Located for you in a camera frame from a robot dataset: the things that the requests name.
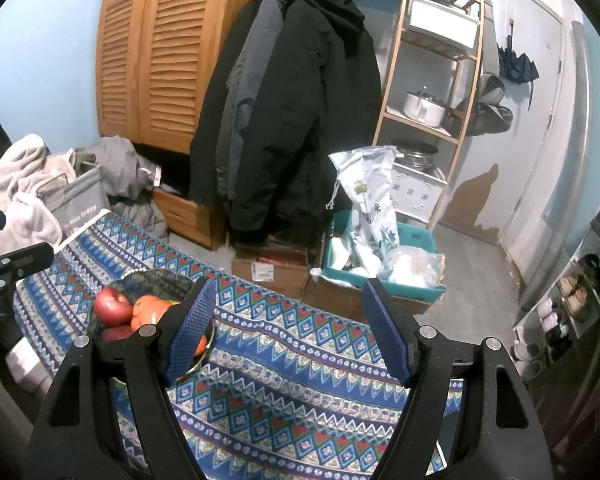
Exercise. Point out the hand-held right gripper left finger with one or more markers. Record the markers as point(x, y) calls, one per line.
point(190, 335)

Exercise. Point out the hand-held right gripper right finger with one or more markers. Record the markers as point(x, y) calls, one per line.
point(390, 335)

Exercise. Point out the dark glass bowl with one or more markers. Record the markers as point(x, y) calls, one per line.
point(155, 280)

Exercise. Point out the small red apple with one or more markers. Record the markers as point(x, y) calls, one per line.
point(115, 333)

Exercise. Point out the large red apple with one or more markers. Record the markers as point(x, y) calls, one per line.
point(112, 305)

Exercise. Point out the white fleece blanket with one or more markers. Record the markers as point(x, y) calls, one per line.
point(20, 175)

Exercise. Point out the clear plastic bag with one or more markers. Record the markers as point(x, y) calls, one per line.
point(410, 267)

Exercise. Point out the grey fabric storage bag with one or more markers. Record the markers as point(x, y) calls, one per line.
point(80, 200)

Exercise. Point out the teal plastic crate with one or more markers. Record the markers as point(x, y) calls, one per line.
point(420, 240)

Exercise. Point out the blue patterned tablecloth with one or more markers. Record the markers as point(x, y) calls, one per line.
point(290, 360)

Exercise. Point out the labelled cardboard box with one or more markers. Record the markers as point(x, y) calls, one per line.
point(280, 280)

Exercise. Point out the light wooden drawer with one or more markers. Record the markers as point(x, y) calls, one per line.
point(185, 215)

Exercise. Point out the grey clothing pile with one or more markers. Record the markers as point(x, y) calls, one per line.
point(115, 170)

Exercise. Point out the printed white sack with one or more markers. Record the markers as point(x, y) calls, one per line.
point(370, 200)

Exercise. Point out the white patterned box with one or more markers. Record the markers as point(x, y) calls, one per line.
point(415, 192)

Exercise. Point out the white shoe rack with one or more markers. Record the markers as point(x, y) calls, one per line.
point(535, 305)

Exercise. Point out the steel pot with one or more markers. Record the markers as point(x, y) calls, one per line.
point(415, 155)

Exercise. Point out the dark coat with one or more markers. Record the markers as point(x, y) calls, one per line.
point(210, 150)

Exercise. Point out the group of shoes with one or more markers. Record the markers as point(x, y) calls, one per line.
point(575, 295)

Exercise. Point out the grey jacket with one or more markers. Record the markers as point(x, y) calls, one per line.
point(242, 135)

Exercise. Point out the white cooking pot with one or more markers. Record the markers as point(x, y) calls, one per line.
point(422, 110)

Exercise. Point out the black hooded coat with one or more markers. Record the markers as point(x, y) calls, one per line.
point(320, 110)

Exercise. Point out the wooden louvered wardrobe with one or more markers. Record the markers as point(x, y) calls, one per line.
point(170, 60)

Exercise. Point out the wooden shelf rack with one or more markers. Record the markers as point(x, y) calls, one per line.
point(388, 85)

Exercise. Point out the grey hanging bag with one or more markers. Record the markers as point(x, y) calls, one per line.
point(490, 105)

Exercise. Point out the white door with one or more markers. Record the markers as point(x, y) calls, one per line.
point(530, 110)

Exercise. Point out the dark folded umbrella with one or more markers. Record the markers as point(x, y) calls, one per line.
point(517, 65)

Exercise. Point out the white storage box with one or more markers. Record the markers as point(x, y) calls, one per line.
point(442, 20)

